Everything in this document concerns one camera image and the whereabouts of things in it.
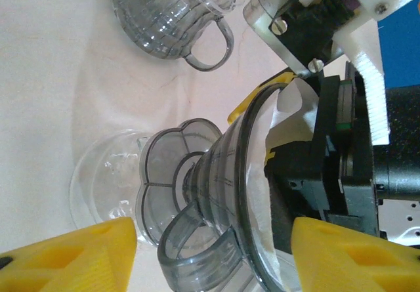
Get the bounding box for grey plastic dripper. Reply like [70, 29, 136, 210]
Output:
[135, 81, 296, 292]

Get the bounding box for grey transparent server jug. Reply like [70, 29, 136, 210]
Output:
[109, 0, 236, 73]

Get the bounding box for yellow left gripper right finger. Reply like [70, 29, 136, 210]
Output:
[291, 217, 420, 292]

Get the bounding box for clear server jug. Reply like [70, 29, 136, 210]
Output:
[68, 128, 152, 243]

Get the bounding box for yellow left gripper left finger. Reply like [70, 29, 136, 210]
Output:
[0, 217, 138, 292]

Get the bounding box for white paper coffee filter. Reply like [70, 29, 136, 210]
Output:
[249, 77, 321, 292]

